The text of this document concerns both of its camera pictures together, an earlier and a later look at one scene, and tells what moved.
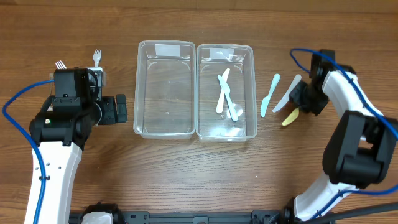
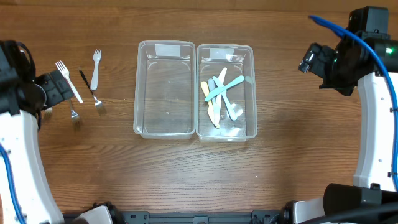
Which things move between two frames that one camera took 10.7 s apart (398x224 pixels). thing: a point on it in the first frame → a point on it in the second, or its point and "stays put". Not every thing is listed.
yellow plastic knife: x=291 y=117 → x=210 y=105
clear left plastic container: x=165 y=91 stays put
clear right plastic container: x=211 y=60 stays put
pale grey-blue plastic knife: x=285 y=98 → x=214 y=104
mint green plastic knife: x=276 y=78 → x=222 y=88
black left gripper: x=120 y=108 → x=59 y=88
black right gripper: x=298 y=94 → x=315 y=62
